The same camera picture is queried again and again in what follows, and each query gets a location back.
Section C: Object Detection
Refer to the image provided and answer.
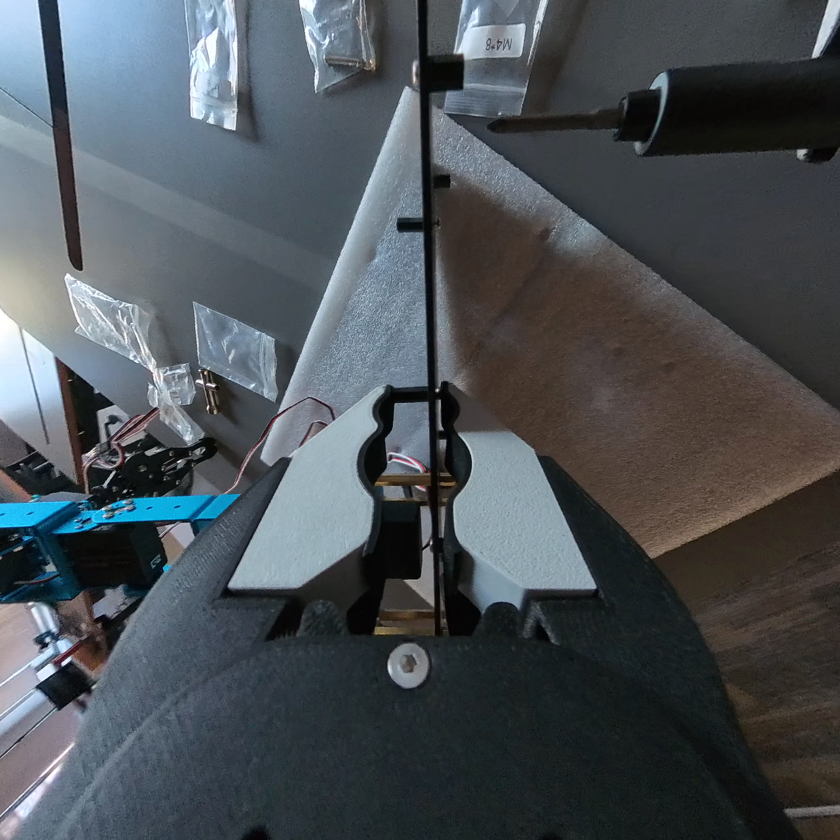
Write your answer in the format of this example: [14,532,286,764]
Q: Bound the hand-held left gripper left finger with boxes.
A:
[225,385,395,598]

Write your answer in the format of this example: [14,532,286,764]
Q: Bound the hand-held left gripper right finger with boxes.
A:
[443,381,599,611]

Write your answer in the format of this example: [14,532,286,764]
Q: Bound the black electric screwdriver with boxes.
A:
[486,59,840,158]

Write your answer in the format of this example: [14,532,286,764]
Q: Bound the blue toy robot arm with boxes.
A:
[0,433,244,605]

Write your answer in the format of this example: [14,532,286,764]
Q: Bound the black metal base plate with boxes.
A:
[397,0,467,637]

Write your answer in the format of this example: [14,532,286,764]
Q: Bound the dark grey desk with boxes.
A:
[0,0,840,500]

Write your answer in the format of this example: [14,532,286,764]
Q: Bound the white foam sheet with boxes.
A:
[261,85,840,559]

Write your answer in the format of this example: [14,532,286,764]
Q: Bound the dark long strip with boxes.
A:
[38,0,84,272]

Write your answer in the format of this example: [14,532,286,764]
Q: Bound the group of clear screw bags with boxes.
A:
[66,0,549,441]

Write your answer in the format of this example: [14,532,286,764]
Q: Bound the red servo wires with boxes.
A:
[220,395,337,496]

